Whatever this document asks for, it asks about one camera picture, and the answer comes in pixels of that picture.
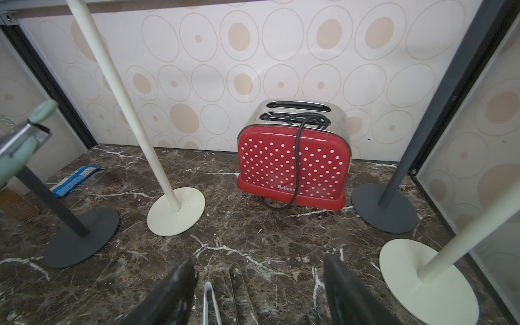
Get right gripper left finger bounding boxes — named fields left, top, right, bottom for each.
left=121, top=259, right=199, bottom=324

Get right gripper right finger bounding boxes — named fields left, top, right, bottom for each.
left=323, top=255, right=401, bottom=325

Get white utensil rack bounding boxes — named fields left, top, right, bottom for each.
left=67, top=1, right=205, bottom=237
left=379, top=183, right=519, bottom=324

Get dark grey utensil rack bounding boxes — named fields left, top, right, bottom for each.
left=16, top=167, right=119, bottom=269

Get green tongs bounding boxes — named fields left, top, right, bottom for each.
left=1, top=100, right=58, bottom=189

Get dark grey rack back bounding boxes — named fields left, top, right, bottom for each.
left=352, top=1, right=519, bottom=234

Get red white toaster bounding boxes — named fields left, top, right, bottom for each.
left=237, top=100, right=352, bottom=211

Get blue small package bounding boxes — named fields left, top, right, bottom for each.
left=50, top=165, right=101, bottom=198

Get horizontal aluminium bar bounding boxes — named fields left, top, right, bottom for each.
left=1, top=0, right=123, bottom=12

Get toaster black cord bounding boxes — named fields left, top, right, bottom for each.
left=259, top=112, right=332, bottom=211

